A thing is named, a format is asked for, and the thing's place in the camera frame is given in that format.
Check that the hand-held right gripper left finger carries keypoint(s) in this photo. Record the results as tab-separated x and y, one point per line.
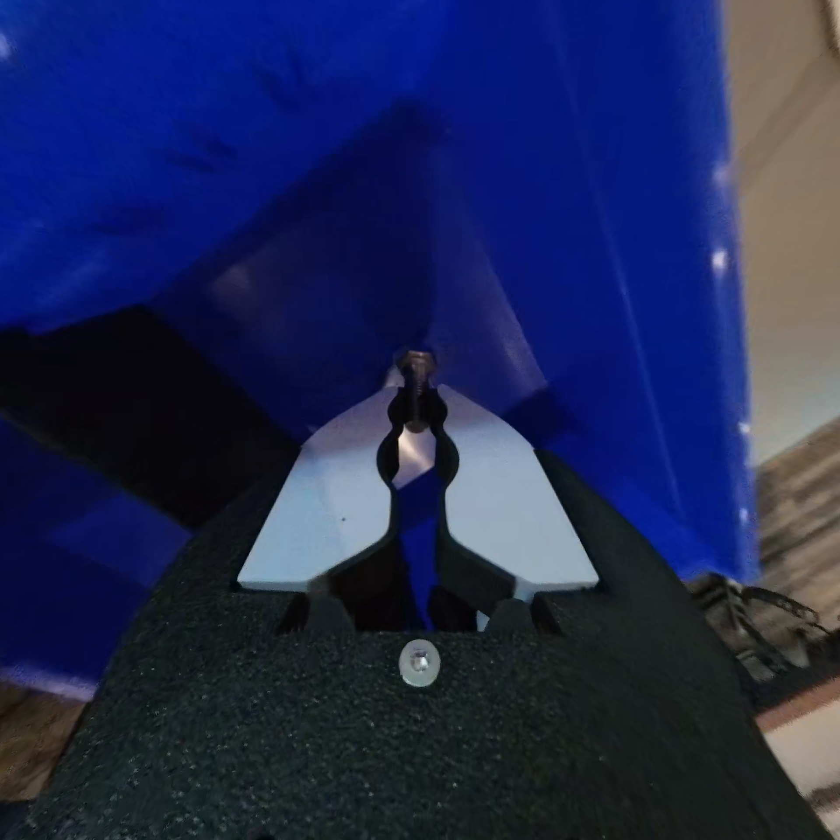
321	505

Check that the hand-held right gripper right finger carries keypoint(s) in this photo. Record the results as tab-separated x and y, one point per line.
512	505

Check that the steel hex bolt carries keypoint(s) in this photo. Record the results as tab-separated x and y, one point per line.
415	394

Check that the blue plastic bin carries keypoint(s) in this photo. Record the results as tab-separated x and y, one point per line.
197	131

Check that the dark tangled bundle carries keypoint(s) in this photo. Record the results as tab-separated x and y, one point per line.
754	630

